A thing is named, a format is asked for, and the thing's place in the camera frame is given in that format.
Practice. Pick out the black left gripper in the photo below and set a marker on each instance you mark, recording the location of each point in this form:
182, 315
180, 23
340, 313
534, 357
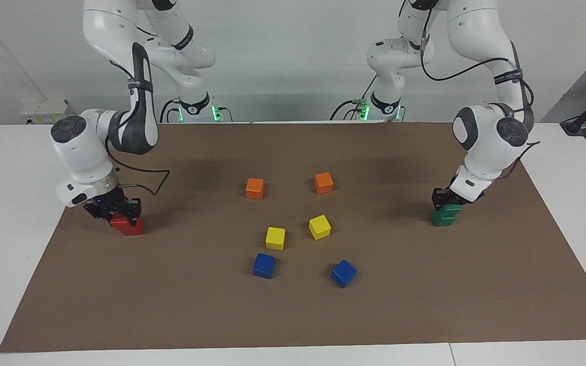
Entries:
453, 195

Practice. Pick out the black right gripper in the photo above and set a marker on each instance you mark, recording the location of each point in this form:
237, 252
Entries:
110, 202

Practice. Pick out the green wooden cube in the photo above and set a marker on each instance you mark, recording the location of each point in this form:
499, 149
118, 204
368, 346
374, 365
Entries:
453, 208
443, 220

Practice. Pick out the red wooden cube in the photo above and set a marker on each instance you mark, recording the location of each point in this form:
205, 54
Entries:
134, 230
120, 220

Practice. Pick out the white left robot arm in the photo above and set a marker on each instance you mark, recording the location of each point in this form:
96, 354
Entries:
486, 147

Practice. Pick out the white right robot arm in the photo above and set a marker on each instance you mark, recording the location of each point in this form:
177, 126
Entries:
77, 147

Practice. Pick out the brown paper table mat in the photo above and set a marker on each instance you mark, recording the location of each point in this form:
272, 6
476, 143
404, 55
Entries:
171, 305

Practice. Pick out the white power strip box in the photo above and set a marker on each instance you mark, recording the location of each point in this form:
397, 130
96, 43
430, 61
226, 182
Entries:
44, 112

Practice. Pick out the orange wooden cube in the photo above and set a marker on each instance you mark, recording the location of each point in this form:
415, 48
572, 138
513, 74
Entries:
255, 188
324, 183

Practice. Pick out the blue wooden cube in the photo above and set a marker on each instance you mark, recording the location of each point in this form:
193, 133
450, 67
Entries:
343, 273
263, 265

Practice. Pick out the yellow wooden cube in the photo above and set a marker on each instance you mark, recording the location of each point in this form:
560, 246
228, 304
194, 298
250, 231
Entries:
275, 238
319, 226

